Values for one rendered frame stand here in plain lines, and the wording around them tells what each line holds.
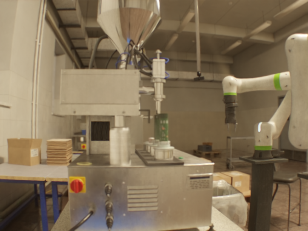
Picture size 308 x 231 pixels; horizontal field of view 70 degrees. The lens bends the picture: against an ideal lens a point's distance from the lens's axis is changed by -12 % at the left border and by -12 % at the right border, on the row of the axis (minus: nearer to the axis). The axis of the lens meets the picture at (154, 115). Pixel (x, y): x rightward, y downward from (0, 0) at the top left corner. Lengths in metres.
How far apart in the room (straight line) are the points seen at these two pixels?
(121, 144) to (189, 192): 0.28
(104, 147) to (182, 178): 0.44
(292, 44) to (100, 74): 0.84
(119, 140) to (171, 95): 10.78
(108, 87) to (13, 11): 2.83
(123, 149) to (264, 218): 1.31
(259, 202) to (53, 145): 1.91
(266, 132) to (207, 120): 10.28
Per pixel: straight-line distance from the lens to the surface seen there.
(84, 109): 0.82
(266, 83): 1.77
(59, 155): 2.56
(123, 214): 0.84
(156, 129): 0.96
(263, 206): 1.85
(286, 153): 8.98
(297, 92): 1.18
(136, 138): 1.13
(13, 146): 2.67
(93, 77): 0.83
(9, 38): 3.41
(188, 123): 11.67
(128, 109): 0.82
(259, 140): 1.77
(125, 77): 0.83
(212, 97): 12.17
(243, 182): 3.86
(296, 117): 1.17
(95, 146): 1.14
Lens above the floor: 1.15
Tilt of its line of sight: 2 degrees up
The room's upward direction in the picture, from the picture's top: straight up
